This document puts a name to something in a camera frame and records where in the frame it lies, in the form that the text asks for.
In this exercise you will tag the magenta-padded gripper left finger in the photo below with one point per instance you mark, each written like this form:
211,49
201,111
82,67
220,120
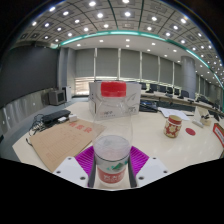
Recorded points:
71,170

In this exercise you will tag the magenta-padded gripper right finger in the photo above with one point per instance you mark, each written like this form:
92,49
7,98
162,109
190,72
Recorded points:
151,170

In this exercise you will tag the clear red-capped water bottle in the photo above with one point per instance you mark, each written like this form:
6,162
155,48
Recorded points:
111,150

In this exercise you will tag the brown paper envelope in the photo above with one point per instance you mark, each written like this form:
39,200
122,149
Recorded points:
63,141

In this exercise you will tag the cream mug with red pattern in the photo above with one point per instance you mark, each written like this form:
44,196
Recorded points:
172,127

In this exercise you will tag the small white charger block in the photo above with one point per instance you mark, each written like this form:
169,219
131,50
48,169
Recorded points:
72,117

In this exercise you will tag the black flat device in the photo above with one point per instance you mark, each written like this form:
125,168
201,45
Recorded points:
55,116

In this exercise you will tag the white paper sheet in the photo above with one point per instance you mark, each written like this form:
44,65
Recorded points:
173,113

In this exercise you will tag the white remote control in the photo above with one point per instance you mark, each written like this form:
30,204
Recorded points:
197,123

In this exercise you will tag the grey box television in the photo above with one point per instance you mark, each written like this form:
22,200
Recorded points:
57,97

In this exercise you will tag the long curved conference desk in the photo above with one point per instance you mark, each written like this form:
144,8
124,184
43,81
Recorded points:
180,101

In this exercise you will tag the large white printed carton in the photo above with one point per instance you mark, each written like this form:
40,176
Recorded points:
96,100

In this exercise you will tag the white desk organizer box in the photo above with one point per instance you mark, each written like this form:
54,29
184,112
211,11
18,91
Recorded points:
206,116

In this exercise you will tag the open cardboard box, red label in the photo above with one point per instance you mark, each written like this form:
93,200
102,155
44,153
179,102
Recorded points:
219,133

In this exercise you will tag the row of black office chairs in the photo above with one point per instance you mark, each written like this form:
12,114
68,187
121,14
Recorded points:
173,90

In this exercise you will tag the group of ceiling lights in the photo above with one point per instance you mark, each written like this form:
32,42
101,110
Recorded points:
100,15

